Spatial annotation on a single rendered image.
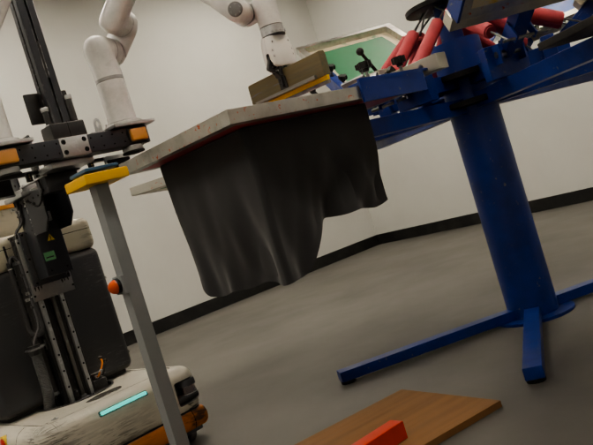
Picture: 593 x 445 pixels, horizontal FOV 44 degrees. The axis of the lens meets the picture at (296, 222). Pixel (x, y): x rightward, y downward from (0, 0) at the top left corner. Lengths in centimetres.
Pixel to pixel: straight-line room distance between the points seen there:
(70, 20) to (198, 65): 126
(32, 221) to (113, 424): 74
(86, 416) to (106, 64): 115
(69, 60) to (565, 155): 423
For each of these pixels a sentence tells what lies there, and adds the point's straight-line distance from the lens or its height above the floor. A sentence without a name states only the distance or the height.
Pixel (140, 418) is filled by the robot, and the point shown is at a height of 18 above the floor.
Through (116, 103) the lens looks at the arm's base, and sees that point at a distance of 251.
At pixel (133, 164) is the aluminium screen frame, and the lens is 220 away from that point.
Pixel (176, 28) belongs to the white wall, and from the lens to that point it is 707.
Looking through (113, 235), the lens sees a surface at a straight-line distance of 201.
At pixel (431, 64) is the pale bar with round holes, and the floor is 101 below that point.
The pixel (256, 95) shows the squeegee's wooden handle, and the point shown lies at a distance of 246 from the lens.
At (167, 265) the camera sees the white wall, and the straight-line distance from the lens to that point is 637.
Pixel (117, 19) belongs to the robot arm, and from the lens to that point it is 255.
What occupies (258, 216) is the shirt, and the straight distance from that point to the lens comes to 193.
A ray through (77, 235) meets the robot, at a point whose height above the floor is 85.
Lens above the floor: 73
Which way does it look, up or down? 2 degrees down
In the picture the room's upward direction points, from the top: 17 degrees counter-clockwise
